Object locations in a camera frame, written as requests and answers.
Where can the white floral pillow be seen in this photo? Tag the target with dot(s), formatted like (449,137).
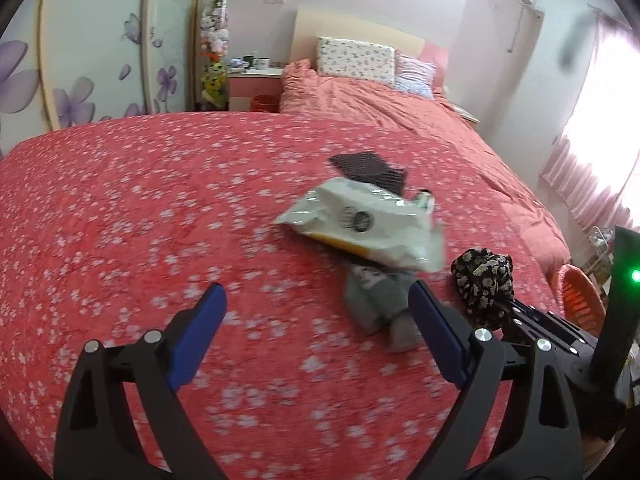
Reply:
(355,60)

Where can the pink striped pillow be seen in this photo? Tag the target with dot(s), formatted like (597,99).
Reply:
(415,77)

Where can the pink bedside table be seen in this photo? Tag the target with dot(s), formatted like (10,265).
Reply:
(245,90)
(465,114)

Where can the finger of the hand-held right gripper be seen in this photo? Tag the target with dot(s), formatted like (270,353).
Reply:
(545,325)

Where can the small orange bin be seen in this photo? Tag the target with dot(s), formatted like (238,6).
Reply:
(264,104)

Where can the black floral cloth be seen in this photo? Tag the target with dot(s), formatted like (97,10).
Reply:
(480,280)

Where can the orange plastic basket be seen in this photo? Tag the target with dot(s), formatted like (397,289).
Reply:
(575,295)

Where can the beige and pink headboard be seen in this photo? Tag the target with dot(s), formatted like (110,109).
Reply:
(350,27)

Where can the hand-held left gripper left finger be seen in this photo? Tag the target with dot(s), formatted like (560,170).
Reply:
(200,335)

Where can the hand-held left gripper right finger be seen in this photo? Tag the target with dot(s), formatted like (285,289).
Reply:
(440,330)

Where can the wardrobe with purple flowers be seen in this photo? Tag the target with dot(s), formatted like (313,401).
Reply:
(90,60)

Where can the white wrapper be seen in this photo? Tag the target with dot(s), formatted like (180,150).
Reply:
(360,220)

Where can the grey sock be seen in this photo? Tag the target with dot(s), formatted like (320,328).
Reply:
(370,300)

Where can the pink curtain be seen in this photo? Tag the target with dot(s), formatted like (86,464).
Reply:
(600,170)

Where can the clear tube of plush toys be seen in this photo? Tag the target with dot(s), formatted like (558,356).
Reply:
(216,35)

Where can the green yellow plush toy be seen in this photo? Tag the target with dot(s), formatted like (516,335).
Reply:
(214,82)

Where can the red floral tablecloth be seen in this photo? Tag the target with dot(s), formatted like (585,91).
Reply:
(150,210)

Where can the bed with salmon duvet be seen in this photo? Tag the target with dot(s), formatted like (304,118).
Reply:
(400,115)

